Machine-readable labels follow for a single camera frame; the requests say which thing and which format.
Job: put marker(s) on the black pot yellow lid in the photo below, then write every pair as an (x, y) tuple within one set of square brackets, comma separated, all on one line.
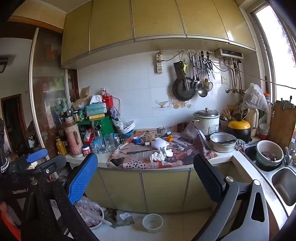
[(239, 128)]

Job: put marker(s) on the white thermos jug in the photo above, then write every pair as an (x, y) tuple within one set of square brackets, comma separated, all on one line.
[(252, 120)]

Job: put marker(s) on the kitchen cleaver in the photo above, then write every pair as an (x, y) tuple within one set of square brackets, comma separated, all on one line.
[(180, 70)]

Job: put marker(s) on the white floor bowl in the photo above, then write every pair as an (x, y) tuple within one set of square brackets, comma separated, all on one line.
[(152, 223)]

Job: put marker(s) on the white plastic bag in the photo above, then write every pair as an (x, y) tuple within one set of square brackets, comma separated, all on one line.
[(254, 97)]

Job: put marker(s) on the white blue colander bowl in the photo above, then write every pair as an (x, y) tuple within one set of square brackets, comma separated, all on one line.
[(128, 128)]

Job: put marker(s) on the window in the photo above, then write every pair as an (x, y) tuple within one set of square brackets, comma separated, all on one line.
[(275, 41)]

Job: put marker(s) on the metal pot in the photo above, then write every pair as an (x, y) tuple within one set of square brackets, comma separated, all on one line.
[(222, 144)]

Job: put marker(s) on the grey dish cloth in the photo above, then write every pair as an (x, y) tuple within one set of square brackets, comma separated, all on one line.
[(240, 144)]

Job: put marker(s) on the clear glass jar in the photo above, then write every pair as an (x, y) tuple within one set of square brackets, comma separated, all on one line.
[(109, 143)]

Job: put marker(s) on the black kitchen scissors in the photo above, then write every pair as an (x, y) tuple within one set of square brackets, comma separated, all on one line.
[(209, 66)]

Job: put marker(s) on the wall water heater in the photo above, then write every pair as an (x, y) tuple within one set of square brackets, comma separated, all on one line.
[(229, 53)]

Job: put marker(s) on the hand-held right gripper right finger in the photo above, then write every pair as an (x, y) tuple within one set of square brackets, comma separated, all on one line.
[(207, 178)]

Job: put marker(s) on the utensil holder with chopsticks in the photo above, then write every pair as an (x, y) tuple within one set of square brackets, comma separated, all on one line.
[(227, 115)]

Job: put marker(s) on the brown cardboard box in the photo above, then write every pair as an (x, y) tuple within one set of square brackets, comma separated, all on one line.
[(83, 97)]

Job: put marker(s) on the white rice cooker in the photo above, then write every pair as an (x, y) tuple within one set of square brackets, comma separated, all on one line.
[(207, 122)]

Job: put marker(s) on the white tissue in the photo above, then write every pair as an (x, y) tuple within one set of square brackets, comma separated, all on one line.
[(158, 156)]

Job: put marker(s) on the green box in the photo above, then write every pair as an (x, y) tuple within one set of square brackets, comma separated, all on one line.
[(105, 126)]

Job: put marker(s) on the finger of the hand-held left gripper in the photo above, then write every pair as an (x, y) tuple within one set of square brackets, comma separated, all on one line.
[(52, 165), (37, 155)]

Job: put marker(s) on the metal hanging rail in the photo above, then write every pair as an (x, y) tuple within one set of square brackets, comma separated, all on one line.
[(180, 51)]

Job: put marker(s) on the newspaper sheets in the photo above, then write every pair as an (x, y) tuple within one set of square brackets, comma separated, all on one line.
[(138, 160)]

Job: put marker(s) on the metal ladle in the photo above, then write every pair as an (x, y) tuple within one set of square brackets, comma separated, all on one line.
[(202, 92)]

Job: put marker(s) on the glass sliding door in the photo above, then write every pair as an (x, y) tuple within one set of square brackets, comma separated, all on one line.
[(48, 81)]

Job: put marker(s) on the wall water pipes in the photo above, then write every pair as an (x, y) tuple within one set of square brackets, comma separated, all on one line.
[(234, 78)]

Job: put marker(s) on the white wall socket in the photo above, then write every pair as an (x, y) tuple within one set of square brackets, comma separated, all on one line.
[(224, 80)]

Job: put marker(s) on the white power strip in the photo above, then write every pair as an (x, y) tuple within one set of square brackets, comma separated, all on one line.
[(159, 63)]

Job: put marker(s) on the steel double sink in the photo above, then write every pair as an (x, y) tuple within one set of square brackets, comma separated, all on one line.
[(285, 185)]

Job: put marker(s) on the white jar red label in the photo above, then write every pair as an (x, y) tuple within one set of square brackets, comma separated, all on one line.
[(86, 151)]

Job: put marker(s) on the steel sink faucet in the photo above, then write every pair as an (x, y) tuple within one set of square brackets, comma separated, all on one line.
[(288, 157)]

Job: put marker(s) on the clear plastic bottle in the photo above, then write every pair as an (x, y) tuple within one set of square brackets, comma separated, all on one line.
[(100, 143)]

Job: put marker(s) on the pink basin with plastic bag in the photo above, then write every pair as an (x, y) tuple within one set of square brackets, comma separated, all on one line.
[(90, 213)]

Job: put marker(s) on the person's left forearm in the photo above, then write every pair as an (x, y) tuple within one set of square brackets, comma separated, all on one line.
[(7, 215)]

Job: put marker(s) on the blue cup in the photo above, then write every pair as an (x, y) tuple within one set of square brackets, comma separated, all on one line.
[(137, 140)]

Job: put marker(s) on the pink patterned thermos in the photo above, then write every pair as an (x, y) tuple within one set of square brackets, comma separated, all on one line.
[(73, 139)]

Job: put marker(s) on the brown wooden door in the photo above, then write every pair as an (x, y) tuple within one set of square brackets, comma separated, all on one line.
[(13, 120)]

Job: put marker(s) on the white green basin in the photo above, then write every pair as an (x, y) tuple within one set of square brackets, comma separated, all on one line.
[(262, 150)]

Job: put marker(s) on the yellow upper wall cabinets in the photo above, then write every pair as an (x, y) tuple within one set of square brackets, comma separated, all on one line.
[(138, 18)]

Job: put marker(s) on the teal tissue box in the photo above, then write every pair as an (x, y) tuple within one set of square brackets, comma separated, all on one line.
[(96, 109)]

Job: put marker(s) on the wooden cutting board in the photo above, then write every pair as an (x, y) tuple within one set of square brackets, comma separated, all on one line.
[(282, 125)]

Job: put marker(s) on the stack of small bowls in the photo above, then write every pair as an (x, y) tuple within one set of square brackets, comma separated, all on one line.
[(264, 131)]

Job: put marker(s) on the red tin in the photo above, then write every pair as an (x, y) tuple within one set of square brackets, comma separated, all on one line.
[(107, 99)]

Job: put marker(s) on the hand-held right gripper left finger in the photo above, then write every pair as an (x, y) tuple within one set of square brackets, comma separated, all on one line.
[(83, 178)]

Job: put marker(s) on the yellow-green peeler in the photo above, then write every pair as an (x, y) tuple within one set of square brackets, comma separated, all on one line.
[(185, 64)]

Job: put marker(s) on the white mesh bag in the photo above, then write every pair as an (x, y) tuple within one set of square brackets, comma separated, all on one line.
[(159, 143)]

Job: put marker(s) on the crumpled bag on floor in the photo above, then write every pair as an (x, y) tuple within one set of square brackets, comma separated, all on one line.
[(120, 220)]

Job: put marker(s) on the orange peel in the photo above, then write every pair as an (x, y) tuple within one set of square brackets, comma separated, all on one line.
[(170, 138)]

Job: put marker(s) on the black frying pan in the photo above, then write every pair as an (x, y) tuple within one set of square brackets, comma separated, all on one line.
[(182, 91)]

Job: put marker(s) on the yellow bottle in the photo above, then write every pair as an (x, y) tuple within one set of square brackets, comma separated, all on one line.
[(61, 147)]

